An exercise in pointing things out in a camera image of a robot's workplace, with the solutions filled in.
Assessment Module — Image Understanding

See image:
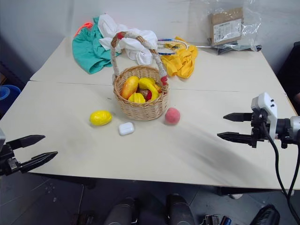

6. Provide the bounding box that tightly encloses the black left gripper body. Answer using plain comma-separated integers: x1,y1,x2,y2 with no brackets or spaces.
0,143,23,177

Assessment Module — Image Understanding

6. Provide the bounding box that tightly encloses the yellow banana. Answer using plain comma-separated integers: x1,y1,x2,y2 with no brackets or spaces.
138,77,163,103

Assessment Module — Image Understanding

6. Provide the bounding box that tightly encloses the clear plastic bag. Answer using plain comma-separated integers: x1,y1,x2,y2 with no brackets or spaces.
205,1,263,56

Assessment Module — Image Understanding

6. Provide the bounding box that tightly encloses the yellow cloth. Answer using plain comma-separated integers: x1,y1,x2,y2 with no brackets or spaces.
160,36,199,79

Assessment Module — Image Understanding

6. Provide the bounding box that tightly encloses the blue plastic bin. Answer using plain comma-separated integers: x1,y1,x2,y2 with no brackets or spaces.
0,84,22,109

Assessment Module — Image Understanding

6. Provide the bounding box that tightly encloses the pink peach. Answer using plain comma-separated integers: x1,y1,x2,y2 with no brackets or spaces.
165,107,181,126

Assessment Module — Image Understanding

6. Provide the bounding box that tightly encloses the white cloth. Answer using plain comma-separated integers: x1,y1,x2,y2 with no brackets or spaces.
97,14,158,67

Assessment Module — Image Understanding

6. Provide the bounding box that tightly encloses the dark rounded shape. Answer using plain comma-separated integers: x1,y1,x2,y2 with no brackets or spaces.
165,194,195,225
249,204,281,225
104,197,139,225

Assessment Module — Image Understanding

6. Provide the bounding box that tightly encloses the black chair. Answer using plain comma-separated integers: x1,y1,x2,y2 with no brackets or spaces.
276,41,300,111

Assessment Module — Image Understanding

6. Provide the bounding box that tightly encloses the brown cardboard box with label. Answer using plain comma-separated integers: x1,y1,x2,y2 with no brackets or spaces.
209,7,245,46

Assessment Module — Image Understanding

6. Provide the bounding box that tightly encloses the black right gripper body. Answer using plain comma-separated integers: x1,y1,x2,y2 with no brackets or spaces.
249,110,272,149

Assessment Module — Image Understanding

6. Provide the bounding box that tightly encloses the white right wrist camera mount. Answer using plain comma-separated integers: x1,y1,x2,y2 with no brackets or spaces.
251,91,279,139

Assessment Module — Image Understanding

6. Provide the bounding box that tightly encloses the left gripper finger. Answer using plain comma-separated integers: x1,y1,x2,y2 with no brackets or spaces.
19,151,59,174
5,135,46,151

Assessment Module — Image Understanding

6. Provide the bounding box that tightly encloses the brown round fruit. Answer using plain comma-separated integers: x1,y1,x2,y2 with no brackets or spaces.
137,88,152,100

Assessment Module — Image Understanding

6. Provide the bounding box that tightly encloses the orange-yellow mango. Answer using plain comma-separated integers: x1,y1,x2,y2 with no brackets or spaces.
120,76,140,100

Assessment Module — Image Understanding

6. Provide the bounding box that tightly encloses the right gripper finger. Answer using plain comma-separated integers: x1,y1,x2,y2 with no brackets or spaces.
217,132,254,146
223,112,254,123

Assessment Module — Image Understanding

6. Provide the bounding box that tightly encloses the wicker basket with handle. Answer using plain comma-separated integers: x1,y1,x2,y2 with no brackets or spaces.
110,31,170,121

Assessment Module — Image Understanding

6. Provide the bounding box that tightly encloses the yellow lemon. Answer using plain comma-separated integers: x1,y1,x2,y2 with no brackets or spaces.
89,110,113,127

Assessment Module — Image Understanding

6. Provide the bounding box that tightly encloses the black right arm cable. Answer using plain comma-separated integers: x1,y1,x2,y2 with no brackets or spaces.
262,120,300,213

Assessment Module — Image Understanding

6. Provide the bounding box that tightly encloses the white earbud case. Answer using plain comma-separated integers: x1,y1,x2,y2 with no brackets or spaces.
118,121,135,136

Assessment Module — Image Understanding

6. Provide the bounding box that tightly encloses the yellow starfruit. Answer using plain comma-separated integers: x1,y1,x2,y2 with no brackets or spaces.
127,92,147,105

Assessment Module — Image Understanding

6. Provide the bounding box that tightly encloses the orange cord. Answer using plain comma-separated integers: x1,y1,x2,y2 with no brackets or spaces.
74,22,93,38

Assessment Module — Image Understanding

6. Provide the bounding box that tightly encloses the teal cloth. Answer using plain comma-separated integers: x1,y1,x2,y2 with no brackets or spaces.
71,16,123,75

